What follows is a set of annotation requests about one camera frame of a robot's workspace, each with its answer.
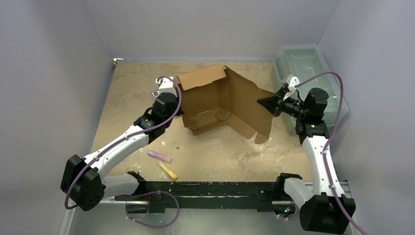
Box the brown cardboard box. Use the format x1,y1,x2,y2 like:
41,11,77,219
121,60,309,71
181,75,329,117
177,64,274,144

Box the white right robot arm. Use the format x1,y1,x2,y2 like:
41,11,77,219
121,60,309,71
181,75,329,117
257,86,356,235

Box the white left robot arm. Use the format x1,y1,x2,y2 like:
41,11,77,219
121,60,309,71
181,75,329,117
60,91,183,211

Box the clear plastic bin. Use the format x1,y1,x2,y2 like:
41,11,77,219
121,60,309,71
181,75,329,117
271,44,340,132

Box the yellow highlighter marker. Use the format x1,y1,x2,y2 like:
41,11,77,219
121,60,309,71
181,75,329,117
158,161,178,181

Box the purple highlighter marker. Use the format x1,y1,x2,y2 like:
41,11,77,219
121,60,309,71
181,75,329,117
147,150,172,163

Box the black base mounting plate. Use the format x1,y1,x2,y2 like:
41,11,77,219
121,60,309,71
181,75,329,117
115,181,297,216

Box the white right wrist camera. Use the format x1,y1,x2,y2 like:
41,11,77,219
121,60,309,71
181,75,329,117
283,74,300,101

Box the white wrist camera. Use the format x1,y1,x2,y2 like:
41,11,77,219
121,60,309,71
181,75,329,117
283,74,300,101
153,76,178,98

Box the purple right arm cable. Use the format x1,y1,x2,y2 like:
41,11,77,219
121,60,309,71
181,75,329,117
293,71,370,235

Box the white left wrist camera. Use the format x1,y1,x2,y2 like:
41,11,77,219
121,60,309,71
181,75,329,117
153,76,178,98

